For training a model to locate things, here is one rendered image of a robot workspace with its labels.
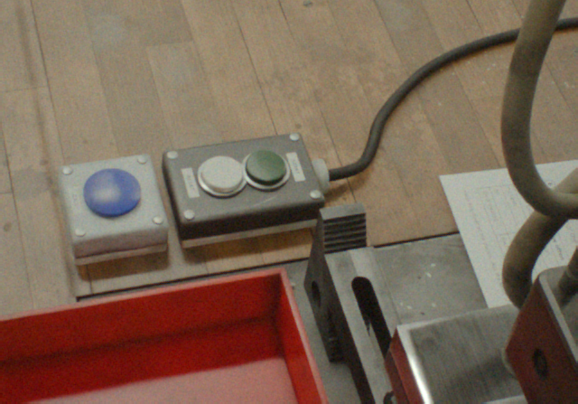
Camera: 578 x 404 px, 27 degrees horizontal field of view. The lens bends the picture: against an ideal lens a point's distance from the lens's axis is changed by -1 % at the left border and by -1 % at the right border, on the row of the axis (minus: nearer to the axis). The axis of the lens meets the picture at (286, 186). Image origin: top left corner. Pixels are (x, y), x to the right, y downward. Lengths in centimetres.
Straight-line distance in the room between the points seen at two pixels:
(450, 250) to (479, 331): 33
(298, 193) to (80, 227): 16
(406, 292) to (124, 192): 21
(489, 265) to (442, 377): 35
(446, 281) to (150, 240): 21
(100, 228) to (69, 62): 19
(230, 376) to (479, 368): 28
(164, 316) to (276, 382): 9
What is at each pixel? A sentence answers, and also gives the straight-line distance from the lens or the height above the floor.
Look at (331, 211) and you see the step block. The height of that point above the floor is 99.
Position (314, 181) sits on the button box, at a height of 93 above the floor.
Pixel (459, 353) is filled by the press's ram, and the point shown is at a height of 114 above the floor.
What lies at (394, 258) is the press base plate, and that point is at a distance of 88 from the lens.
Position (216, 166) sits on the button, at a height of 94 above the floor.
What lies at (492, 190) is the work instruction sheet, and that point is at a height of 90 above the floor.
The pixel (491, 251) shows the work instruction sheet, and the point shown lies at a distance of 90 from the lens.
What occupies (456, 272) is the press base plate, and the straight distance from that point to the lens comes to 89.
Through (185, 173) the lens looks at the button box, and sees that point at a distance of 87.
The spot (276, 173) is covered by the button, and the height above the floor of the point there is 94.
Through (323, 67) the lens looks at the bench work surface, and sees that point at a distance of 99.
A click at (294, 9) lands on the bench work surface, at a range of 104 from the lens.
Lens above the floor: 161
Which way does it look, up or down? 52 degrees down
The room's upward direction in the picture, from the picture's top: 10 degrees clockwise
